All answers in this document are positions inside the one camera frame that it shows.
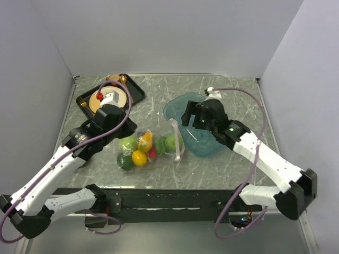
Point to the green bell pepper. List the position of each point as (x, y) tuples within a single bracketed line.
[(160, 145)]

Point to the orange ceramic cup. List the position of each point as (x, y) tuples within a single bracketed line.
[(113, 78)]

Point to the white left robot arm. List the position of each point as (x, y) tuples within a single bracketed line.
[(32, 209)]

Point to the red chili pepper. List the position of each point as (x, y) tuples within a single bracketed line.
[(152, 153)]

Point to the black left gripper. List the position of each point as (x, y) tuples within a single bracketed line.
[(130, 127)]

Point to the yellow green mango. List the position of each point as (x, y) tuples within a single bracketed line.
[(145, 142)]

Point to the cream orange plate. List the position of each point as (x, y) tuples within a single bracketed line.
[(95, 103)]

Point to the small green cabbage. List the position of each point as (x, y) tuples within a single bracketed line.
[(170, 143)]

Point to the dark green avocado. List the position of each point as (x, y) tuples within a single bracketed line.
[(124, 161)]

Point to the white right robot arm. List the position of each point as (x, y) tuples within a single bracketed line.
[(294, 188)]

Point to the teal plastic tray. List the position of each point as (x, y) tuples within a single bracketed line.
[(200, 142)]

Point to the black serving tray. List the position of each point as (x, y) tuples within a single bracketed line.
[(137, 93)]

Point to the large green cabbage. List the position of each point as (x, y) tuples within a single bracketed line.
[(129, 143)]

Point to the gold spoon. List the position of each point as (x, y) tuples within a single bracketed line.
[(124, 79)]

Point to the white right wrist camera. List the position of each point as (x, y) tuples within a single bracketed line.
[(212, 94)]

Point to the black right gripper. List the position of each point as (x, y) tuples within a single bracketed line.
[(192, 106)]

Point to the gold fork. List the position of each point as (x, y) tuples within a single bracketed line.
[(84, 104)]

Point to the yellow lemon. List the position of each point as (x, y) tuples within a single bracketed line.
[(139, 158)]

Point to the clear zip top bag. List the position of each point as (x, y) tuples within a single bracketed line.
[(171, 128)]

